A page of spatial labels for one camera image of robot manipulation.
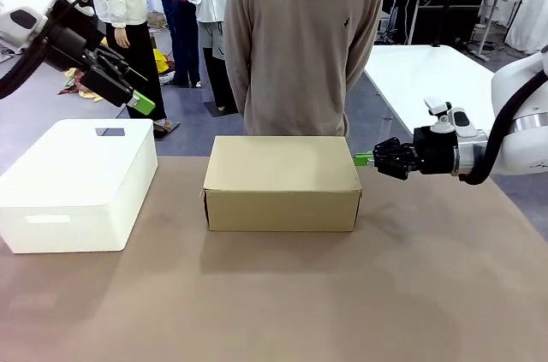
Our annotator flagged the small brown cardboard box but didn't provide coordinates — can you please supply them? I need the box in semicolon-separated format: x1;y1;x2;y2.
147;10;169;30

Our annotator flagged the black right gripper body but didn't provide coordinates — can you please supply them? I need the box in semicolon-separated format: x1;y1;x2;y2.
413;125;458;175

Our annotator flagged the person in beige sweater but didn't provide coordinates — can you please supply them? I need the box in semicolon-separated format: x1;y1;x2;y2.
223;0;386;139

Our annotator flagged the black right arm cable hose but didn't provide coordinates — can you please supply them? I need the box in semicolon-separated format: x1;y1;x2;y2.
460;68;547;187

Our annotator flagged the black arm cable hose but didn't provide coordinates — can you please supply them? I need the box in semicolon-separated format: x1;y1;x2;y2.
0;34;59;101
460;68;547;187

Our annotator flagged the white table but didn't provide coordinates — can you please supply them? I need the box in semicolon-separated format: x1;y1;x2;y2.
362;44;500;149

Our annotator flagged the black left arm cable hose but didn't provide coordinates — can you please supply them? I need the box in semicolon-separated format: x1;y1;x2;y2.
0;34;59;101

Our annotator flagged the colourful cloth pile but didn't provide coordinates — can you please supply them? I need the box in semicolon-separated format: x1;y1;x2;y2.
57;66;106;103

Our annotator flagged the yellow cloth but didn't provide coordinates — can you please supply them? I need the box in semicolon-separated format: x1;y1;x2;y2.
152;48;177;76

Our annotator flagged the white plastic storage bin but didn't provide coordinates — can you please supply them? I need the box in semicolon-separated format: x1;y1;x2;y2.
0;118;158;255

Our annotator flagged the brown cardboard shoe box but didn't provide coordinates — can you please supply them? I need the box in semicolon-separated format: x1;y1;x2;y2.
200;134;364;234

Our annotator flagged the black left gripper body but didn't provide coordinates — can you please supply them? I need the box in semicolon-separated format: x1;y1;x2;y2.
42;22;94;75

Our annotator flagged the dark mannequin base plate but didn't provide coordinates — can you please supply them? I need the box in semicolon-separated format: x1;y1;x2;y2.
203;100;241;117
152;120;181;141

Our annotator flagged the mannequin in white jacket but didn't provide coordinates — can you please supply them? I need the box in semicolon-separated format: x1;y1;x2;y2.
87;0;169;132

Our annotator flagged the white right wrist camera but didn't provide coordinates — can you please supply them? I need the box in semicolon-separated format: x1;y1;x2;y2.
423;96;454;133

